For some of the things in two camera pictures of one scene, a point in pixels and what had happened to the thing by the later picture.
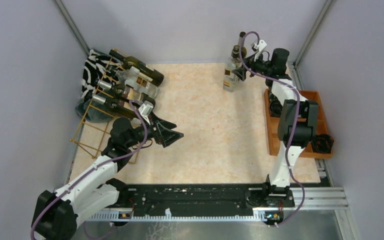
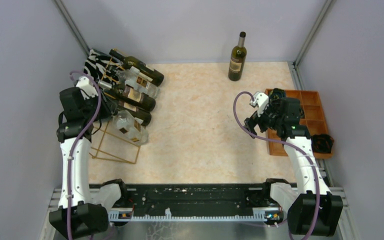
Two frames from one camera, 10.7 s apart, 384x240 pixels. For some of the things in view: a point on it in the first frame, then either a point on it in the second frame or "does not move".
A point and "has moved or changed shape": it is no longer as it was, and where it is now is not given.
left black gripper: x=163 y=134 → x=108 y=106
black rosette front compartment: x=322 y=143 does not move
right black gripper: x=251 y=63 → x=250 y=122
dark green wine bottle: x=154 y=77 does not move
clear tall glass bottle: x=231 y=82 has moved or changed shape
